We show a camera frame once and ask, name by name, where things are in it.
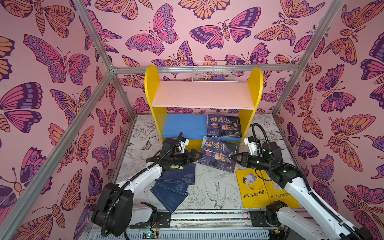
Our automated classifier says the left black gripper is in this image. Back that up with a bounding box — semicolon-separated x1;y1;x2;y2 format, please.
167;149;203;167

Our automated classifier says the dark portrait book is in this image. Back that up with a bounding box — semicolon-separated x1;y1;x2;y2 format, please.
207;114;242;138
198;137;240;173

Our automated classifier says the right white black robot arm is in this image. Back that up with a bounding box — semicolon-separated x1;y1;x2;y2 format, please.
237;123;373;240

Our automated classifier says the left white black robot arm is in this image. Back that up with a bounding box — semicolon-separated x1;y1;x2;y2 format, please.
91;133;203;237

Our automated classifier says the navy book yellow label top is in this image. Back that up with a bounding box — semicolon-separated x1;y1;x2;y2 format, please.
162;164;196;185

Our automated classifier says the navy book middle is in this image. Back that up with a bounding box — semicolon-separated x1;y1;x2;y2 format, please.
155;178;189;196

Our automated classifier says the yellow cartoon book left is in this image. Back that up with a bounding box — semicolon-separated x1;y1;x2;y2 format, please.
235;169;271;208

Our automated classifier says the yellow cartoon book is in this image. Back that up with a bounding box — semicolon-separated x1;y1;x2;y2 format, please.
235;169;271;208
261;171;300;209

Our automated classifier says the yellow wooden bookshelf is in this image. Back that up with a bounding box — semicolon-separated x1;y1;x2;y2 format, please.
145;65;263;150

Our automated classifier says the navy book bottom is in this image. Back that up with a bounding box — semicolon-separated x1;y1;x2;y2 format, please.
151;186;189;214

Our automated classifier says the yellow cartoon book right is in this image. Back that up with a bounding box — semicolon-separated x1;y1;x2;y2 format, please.
261;171;300;209

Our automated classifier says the small green circuit board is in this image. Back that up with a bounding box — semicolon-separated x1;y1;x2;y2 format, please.
142;231;159;240

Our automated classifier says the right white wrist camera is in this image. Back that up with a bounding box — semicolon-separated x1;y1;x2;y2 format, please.
244;137;263;157

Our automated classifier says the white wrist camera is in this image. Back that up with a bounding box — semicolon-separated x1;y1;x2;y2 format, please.
176;137;189;154
244;137;263;157

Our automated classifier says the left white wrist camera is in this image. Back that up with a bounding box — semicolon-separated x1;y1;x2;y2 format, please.
176;137;189;154

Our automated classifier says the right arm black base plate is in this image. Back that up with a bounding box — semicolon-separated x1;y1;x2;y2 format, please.
247;210;289;228

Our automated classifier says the aluminium mounting rail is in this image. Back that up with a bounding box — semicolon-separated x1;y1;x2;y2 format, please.
78;209;343;240

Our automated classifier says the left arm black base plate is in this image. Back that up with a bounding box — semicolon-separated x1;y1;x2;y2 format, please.
129;212;171;229

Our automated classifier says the clear wire basket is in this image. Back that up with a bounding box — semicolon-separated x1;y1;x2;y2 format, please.
191;60;239;83

